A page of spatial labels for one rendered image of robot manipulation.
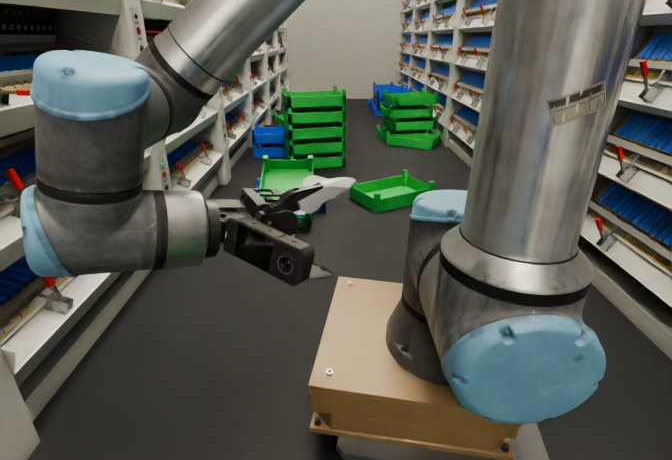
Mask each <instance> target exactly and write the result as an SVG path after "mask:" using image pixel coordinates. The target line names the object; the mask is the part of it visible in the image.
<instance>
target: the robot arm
mask: <svg viewBox="0 0 672 460"><path fill-rule="evenodd" d="M304 1H305V0H191V1H190V2H189V3H188V4H187V5H186V6H185V7H184V9H183V10H182V11H181V12H180V13H179V14H178V15H177V16H176V18H175V19H174V20H173V21H172V22H171V23H170V24H169V25H168V27H167V28H166V29H165V30H164V31H163V32H162V33H160V34H158V35H156V37H155V38H154V39H153V40H152V41H151V42H150V43H149V44H148V45H147V46H146V47H145V49H144V50H143V51H142V52H141V53H140V54H139V55H138V57H137V58H136V59H135V60H134V61H131V60H129V59H126V58H122V57H119V56H115V55H110V54H105V53H99V52H92V51H83V50H73V51H67V50H55V51H50V52H46V53H44V54H42V55H40V56H39V57H38V58H37V59H36V60H35V62H34V65H33V81H32V83H31V87H30V96H31V99H32V101H33V104H34V130H35V157H36V177H37V185H32V186H29V187H28V188H26V189H24V190H23V192H22V195H21V202H20V219H21V228H22V240H23V247H24V252H25V256H26V260H27V263H28V265H29V267H30V269H31V270H32V271H33V272H34V273H35V274H37V275H39V276H43V277H55V276H69V277H72V278H75V277H78V276H79V275H88V274H101V273H114V272H127V271H139V270H152V269H166V268H169V269H170V268H178V267H191V266H199V265H200V264H201V263H202V262H203V260H204V258H211V257H215V256H216V255H217V253H218V251H219V247H220V243H223V244H224V248H223V249H224V251H225V252H227V253H229V254H231V255H233V256H235V257H237V258H239V259H241V260H243V261H245V262H247V263H249V264H251V265H253V266H255V267H257V268H258V269H260V270H262V271H264V272H266V273H268V274H270V275H272V276H274V277H276V278H278V279H280V280H282V281H284V282H286V283H288V284H290V285H292V286H296V285H298V284H300V283H302V282H303V281H305V280H307V279H309V278H321V277H327V276H331V275H332V274H333V273H332V271H330V270H329V269H327V268H326V267H324V266H320V265H318V264H317V263H316V262H315V261H314V260H313V259H314V255H315V248H314V247H313V246H312V245H310V244H308V243H305V242H303V241H301V240H299V239H297V238H296V234H297V229H298V228H299V227H300V226H302V222H301V221H300V220H299V219H298V218H297V216H296V215H295V214H294V213H293V212H295V211H298V210H300V209H301V210H303V211H305V212H307V213H310V214H311V213H313V212H315V211H317V210H318V209H319V208H320V207H321V205H322V204H323V203H324V202H326V201H328V200H332V199H335V198H336V197H337V196H338V195H339V194H341V193H344V192H348V191H349V190H350V189H351V188H352V186H353V185H354V183H355V179H353V178H347V177H339V178H332V179H326V178H323V177H320V176H316V175H311V176H308V177H306V178H305V179H304V180H303V182H302V184H303V187H296V188H293V189H290V190H288V191H286V192H284V193H283V194H282V193H280V192H279V191H278V190H277V189H258V188H242V192H241V198H240V199H239V200H234V199H204V198H203V196H202V194H201V193H200V192H198V191H183V190H142V182H143V167H144V153H145V149H147V148H149V147H151V146H153V145H154V144H156V143H158V142H159V141H161V140H163V139H165V138H167V137H169V136H170V135H172V134H175V133H178V132H181V131H183V130H185V129H186V128H188V127H189V126H190V125H191V124H192V123H193V122H194V121H195V120H196V119H197V117H198V116H199V114H200V112H201V109H202V108H203V107H204V106H205V105H206V103H207V102H208V101H209V100H210V99H211V98H212V97H213V96H214V95H216V93H217V92H218V89H219V88H220V87H221V86H222V85H223V84H224V83H225V82H226V81H227V80H228V79H229V78H230V77H231V76H232V75H233V74H234V73H235V71H236V70H237V69H238V68H239V67H240V66H241V65H242V64H243V63H244V62H245V61H246V60H247V59H248V58H249V57H250V56H251V55H252V54H253V53H254V52H255V51H256V50H257V49H258V48H259V47H260V46H261V45H262V44H263V43H264V42H265V41H266V40H267V39H268V38H269V37H270V36H271V35H272V34H273V33H274V32H275V31H276V30H277V29H278V28H279V27H280V26H281V25H282V24H283V23H284V22H285V21H286V20H287V19H288V18H289V17H290V16H291V15H292V14H293V13H294V12H295V11H296V10H297V9H298V8H299V6H300V5H301V4H302V3H303V2H304ZM646 1H647V0H497V5H496V11H495V18H494V24H493V31H492V37H491V43H490V50H489V56H488V63H487V69H486V75H485V82H484V88H483V95H482V101H481V107H480V114H479V120H478V126H477V133H476V139H475V146H474V152H473V158H472V165H471V171H470V178H469V184H468V190H467V191H464V190H435V191H428V192H425V193H422V194H420V195H418V196H417V197H416V198H415V200H414V203H413V207H412V212H411V214H410V226H409V234H408V243H407V252H406V261H405V270H404V279H403V288H402V296H401V299H400V300H399V302H398V304H397V305H396V307H395V309H394V310H393V312H392V314H391V315H390V317H389V319H388V322H387V327H386V338H385V339H386V345H387V348H388V350H389V352H390V354H391V355H392V357H393V358H394V359H395V360H396V362H397V363H398V364H399V365H401V366H402V367H403V368H404V369H405V370H407V371H408V372H410V373H411V374H413V375H415V376H417V377H419V378H421V379H423V380H426V381H429V382H432V383H435V384H439V385H444V386H450V387H451V389H452V392H453V394H454V396H455V397H456V399H457V400H458V402H459V403H460V404H461V405H462V406H463V407H464V408H465V409H467V410H468V411H469V412H471V413H473V414H474V415H476V416H479V417H483V418H484V419H486V420H489V421H493V422H498V423H505V424H527V423H535V422H540V421H542V420H544V419H546V418H554V417H557V416H560V415H562V414H564V413H566V412H568V411H570V410H572V409H574V408H575V407H577V406H579V405H580V404H581V403H583V402H584V401H585V400H586V399H588V398H589V397H590V396H591V395H592V394H593V393H594V391H595V390H596V389H597V388H598V381H600V380H602V379H603V376H604V373H605V369H606V357H605V353H604V350H603V347H602V346H601V344H600V341H599V338H598V337H597V335H596V334H595V332H594V331H593V330H592V329H591V328H589V327H588V326H587V325H586V324H585V323H584V322H583V319H582V310H583V307H584V304H585V301H586V298H587V295H588V292H589V287H590V284H591V281H592V278H593V273H594V271H593V267H592V264H591V262H590V261H589V260H588V258H587V257H586V256H585V255H584V253H583V252H582V251H581V250H580V248H579V247H578V245H577V244H578V241H579V237H580V234H581V230H582V227H583V223H584V220H585V216H586V213H587V209H588V205H589V202H590V198H591V195H592V191H593V188H594V184H595V181H596V177H597V174H598V170H599V167H600V163H601V160H602V156H603V153H604V149H605V146H606V142H607V139H608V135H609V131H610V128H611V124H612V121H613V117H614V114H615V110H616V107H617V103H618V100H619V96H620V93H621V89H622V86H623V82H624V79H625V75H626V72H627V68H628V65H629V61H630V57H631V54H632V50H633V47H634V43H635V40H636V36H637V33H638V29H639V26H640V22H641V19H642V15H643V12H644V8H645V5H646ZM255 191H262V192H271V193H272V194H257V193H256V192H255ZM245 195H246V196H247V197H246V198H245ZM262 197H265V199H263V198H262ZM272 197H279V199H278V200H274V199H273V198H272Z"/></svg>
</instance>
